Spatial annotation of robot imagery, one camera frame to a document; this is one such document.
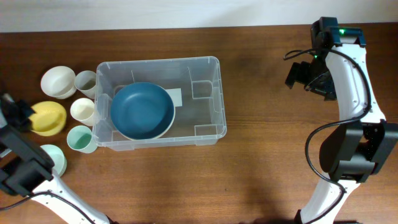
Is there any yellow small bowl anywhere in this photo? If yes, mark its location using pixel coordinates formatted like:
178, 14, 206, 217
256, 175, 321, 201
29, 101, 67, 136

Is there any white small bowl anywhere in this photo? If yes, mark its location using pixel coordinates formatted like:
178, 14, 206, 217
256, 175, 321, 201
40, 66, 76, 100

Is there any dark blue plate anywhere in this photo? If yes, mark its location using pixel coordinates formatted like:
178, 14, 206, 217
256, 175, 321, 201
110, 82, 176, 140

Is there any beige plate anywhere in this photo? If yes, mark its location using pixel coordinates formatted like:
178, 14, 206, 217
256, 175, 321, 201
124, 93, 176, 141

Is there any clear plastic storage container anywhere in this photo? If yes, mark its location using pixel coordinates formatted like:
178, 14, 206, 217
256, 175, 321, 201
92, 56, 227, 151

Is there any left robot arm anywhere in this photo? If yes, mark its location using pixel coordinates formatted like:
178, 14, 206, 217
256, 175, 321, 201
1, 91, 114, 224

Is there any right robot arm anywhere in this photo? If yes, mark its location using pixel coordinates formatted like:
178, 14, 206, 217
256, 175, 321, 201
284, 17, 397, 223

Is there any white label in container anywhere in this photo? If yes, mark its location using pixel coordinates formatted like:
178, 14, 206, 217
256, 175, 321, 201
166, 88, 183, 107

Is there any cream plastic cup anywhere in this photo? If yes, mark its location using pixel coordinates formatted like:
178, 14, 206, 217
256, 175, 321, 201
70, 98, 95, 126

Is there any mint green plastic cup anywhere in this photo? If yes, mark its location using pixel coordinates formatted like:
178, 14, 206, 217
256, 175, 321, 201
67, 126, 97, 154

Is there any mint green small bowl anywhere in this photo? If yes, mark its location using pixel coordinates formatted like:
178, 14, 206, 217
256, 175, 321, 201
41, 144, 67, 177

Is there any grey plastic cup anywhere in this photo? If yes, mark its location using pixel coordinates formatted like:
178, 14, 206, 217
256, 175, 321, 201
74, 70, 96, 99

